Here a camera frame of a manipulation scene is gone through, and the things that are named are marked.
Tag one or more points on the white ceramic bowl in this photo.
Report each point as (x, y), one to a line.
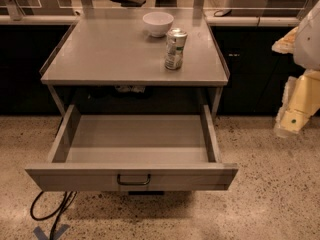
(157, 24)

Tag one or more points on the glass partition with frame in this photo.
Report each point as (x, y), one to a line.
(217, 12)

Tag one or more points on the open grey top drawer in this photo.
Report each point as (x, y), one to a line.
(180, 152)

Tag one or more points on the silver green 7up can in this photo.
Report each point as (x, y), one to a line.
(175, 43)

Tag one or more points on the black metal drawer handle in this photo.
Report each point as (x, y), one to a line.
(125, 180)

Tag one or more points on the black office chair seat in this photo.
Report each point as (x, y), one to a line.
(130, 3)

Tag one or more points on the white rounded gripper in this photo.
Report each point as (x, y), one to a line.
(308, 44)

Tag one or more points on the grey cabinet table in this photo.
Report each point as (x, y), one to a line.
(110, 47)

